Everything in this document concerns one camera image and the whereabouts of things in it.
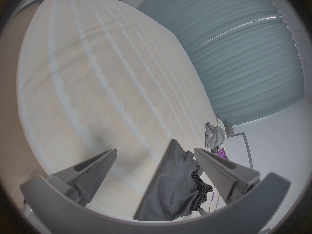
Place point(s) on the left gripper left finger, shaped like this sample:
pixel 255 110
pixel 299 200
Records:
pixel 90 174

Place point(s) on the white printed pillow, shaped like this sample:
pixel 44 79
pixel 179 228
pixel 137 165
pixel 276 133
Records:
pixel 223 140

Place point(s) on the bed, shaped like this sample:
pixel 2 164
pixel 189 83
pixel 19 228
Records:
pixel 97 82

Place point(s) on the black T-shirt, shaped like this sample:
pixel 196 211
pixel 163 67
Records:
pixel 173 184

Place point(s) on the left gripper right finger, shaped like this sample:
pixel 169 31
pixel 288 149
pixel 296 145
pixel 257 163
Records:
pixel 219 173

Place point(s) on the grey garment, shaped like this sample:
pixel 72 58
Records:
pixel 214 135

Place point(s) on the blue-green curtain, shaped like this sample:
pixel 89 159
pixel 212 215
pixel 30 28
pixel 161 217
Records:
pixel 207 16
pixel 251 72

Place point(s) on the grey bedside table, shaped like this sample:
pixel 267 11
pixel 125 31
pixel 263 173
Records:
pixel 229 128

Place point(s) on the pile of clothes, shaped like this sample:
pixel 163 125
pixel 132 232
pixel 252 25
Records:
pixel 220 153

